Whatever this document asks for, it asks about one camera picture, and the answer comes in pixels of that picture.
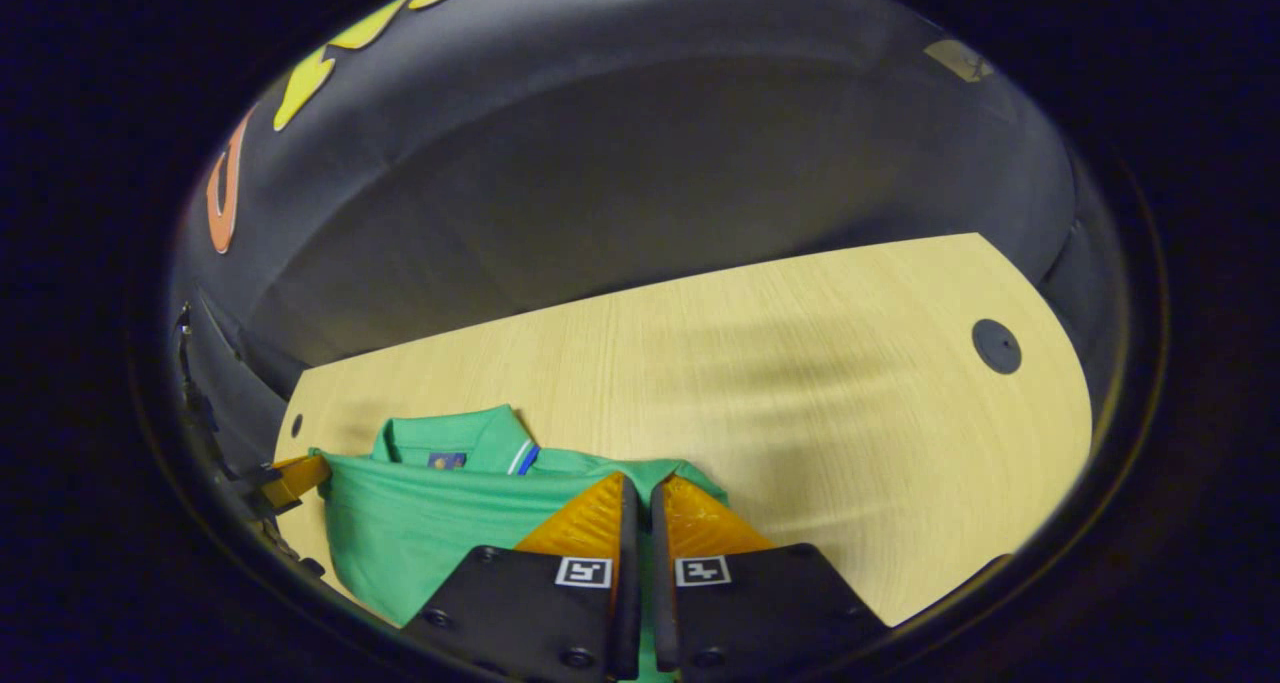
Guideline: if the beige tape patch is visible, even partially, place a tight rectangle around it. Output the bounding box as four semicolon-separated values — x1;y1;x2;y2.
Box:
922;39;996;84

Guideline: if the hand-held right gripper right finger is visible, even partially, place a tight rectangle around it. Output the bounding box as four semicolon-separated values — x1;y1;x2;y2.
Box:
650;473;891;683

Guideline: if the green polo T-shirt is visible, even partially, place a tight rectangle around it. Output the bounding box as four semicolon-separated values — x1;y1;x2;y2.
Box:
308;405;729;683

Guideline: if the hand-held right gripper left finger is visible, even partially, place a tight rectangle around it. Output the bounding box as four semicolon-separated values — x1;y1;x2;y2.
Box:
400;470;643;683

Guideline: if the black backdrop cloth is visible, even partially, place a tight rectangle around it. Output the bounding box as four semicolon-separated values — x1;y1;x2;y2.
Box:
170;0;1126;434

